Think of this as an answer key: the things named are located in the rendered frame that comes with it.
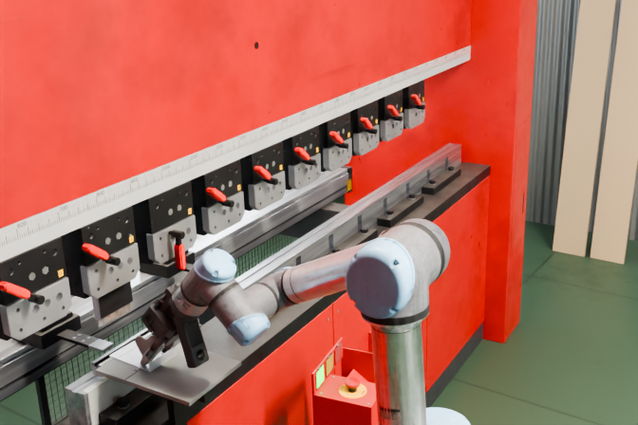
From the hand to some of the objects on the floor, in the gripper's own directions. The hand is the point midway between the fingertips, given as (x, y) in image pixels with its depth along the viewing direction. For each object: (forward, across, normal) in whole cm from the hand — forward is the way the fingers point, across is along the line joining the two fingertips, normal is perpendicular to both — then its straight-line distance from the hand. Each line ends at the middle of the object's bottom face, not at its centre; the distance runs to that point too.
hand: (156, 357), depth 175 cm
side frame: (+105, -225, +33) cm, 250 cm away
